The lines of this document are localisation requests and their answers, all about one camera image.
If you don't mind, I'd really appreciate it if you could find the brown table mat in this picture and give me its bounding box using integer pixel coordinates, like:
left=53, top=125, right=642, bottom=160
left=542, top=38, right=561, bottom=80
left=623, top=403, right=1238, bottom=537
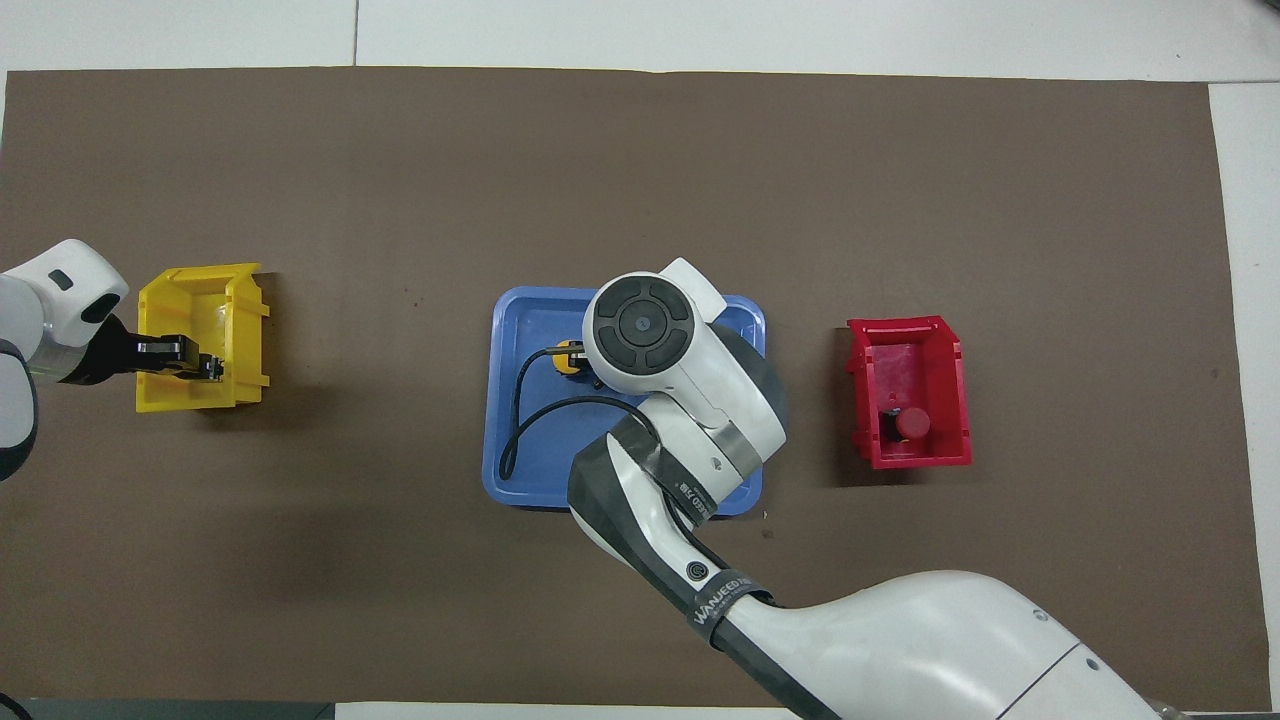
left=0, top=67, right=1271, bottom=713

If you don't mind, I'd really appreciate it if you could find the red push button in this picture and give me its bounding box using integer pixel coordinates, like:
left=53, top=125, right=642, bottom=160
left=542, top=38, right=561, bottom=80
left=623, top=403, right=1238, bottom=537
left=878, top=404, right=934, bottom=447

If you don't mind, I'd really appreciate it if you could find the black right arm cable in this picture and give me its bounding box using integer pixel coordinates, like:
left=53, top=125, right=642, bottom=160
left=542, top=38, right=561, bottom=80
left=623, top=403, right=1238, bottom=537
left=497, top=345, right=663, bottom=482

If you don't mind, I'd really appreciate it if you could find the yellow plastic bin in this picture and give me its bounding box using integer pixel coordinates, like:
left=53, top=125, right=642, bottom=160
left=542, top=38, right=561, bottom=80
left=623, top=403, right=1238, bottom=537
left=136, top=263, right=271, bottom=414

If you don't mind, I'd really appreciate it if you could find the red plastic bin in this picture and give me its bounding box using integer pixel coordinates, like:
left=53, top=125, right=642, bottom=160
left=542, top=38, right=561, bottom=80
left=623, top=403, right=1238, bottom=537
left=846, top=316, right=973, bottom=471

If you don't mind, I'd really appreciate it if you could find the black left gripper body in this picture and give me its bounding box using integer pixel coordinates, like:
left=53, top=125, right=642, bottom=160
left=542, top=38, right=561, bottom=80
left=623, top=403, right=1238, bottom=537
left=70, top=314, right=203, bottom=387

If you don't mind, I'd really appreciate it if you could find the blue plastic tray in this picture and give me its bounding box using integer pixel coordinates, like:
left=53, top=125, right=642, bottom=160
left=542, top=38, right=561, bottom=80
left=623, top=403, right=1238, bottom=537
left=482, top=286, right=769, bottom=517

